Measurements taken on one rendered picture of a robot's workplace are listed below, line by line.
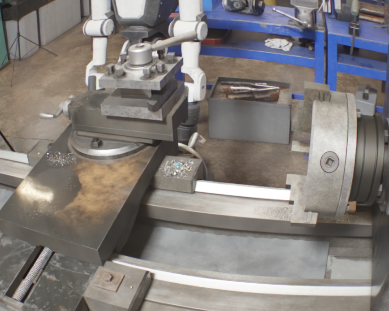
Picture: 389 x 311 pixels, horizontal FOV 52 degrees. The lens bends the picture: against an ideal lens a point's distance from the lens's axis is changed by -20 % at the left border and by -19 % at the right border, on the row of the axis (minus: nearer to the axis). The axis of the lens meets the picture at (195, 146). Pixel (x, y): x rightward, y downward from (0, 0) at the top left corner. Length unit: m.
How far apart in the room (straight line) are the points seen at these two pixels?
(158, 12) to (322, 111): 1.10
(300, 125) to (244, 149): 2.14
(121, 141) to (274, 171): 1.67
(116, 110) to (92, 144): 0.13
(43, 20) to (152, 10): 4.11
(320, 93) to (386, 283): 0.39
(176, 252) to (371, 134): 0.63
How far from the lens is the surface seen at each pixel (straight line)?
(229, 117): 3.00
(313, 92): 0.81
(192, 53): 1.77
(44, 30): 5.83
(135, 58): 1.14
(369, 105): 2.96
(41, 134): 3.47
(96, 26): 1.95
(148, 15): 1.77
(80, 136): 1.28
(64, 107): 1.32
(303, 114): 0.84
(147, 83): 1.09
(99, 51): 2.00
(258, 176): 2.74
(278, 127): 3.00
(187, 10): 1.73
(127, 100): 1.17
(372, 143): 0.83
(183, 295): 0.94
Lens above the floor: 1.56
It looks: 31 degrees down
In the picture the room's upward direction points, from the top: 3 degrees counter-clockwise
